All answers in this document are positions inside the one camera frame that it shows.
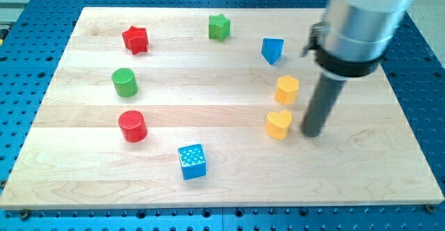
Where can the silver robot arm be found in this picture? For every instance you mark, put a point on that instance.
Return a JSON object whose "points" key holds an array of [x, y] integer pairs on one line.
{"points": [[360, 30]]}

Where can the blue cube block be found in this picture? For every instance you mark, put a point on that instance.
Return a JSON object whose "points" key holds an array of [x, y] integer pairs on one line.
{"points": [[192, 161]]}

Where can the yellow heart block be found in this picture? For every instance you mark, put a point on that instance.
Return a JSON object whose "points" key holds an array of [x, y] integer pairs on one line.
{"points": [[278, 123]]}

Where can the yellow hexagon block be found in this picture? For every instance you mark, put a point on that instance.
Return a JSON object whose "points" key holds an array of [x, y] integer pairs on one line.
{"points": [[287, 89]]}

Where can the light wooden board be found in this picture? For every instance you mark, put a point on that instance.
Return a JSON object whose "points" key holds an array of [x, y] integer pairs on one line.
{"points": [[196, 90]]}

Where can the blue triangle block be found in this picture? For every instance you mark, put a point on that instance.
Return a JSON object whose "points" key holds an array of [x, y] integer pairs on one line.
{"points": [[271, 49]]}

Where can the green star block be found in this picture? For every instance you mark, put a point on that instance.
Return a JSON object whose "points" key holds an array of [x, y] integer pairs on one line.
{"points": [[219, 27]]}

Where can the red cylinder block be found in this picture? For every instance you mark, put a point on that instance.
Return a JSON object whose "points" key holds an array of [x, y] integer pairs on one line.
{"points": [[132, 125]]}

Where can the green cylinder block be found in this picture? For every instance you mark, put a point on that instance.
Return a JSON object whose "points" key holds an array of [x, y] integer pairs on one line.
{"points": [[124, 81]]}

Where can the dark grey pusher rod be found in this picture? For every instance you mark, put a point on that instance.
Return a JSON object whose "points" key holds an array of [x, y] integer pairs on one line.
{"points": [[322, 101]]}

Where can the red star block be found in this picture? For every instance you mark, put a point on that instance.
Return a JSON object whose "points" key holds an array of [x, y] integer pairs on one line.
{"points": [[136, 39]]}

